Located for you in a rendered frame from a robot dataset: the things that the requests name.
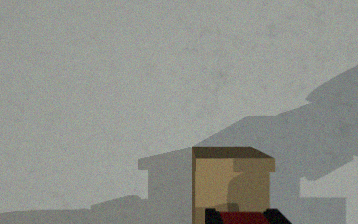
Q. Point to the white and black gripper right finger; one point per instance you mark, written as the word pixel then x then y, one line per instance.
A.
pixel 274 216

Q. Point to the red cube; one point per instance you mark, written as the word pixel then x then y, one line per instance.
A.
pixel 243 218

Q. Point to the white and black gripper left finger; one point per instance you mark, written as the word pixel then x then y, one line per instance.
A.
pixel 212 217

